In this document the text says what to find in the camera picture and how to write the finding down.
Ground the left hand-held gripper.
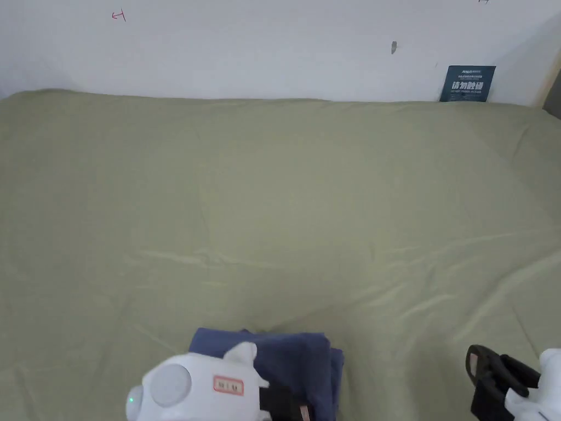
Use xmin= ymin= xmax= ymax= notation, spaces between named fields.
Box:
xmin=125 ymin=341 xmax=314 ymax=421

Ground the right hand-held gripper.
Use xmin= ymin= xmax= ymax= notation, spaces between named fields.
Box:
xmin=465 ymin=344 xmax=561 ymax=421

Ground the dark blue garment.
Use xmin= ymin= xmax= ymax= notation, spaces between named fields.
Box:
xmin=188 ymin=327 xmax=346 ymax=421

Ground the bed with pale green sheet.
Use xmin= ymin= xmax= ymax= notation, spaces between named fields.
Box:
xmin=0 ymin=89 xmax=561 ymax=421

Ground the dark blue sign card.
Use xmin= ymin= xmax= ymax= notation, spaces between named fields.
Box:
xmin=439 ymin=65 xmax=497 ymax=104

